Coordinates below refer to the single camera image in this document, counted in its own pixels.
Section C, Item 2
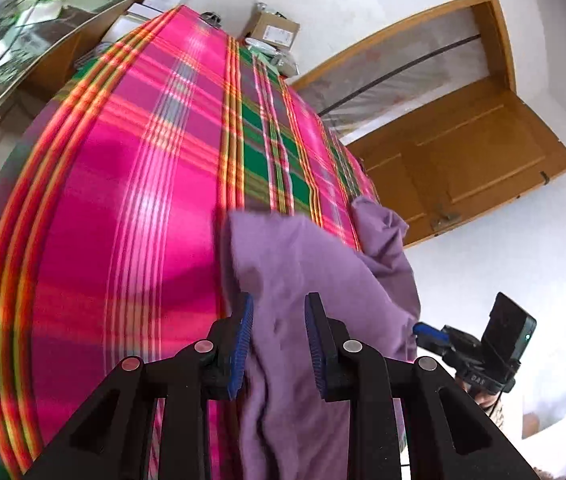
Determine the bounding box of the pink plaid bed sheet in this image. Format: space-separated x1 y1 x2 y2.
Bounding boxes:
0 6 406 479

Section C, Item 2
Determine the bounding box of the wooden door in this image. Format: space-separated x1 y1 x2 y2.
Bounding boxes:
348 77 566 247

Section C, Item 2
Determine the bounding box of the plastic door curtain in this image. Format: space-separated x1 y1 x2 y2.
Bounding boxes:
298 8 489 144

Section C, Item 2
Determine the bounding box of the person right hand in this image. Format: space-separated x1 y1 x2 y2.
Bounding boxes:
455 376 499 410

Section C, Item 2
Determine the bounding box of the printed cardboard box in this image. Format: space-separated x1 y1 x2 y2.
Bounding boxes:
522 396 566 439

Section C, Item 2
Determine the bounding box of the purple fleece garment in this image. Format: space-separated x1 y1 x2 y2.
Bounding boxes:
220 196 420 479

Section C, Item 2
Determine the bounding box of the cluttered side table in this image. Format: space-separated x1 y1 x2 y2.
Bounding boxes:
0 0 136 201

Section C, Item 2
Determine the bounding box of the brown cardboard box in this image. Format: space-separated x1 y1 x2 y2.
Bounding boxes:
242 11 300 52

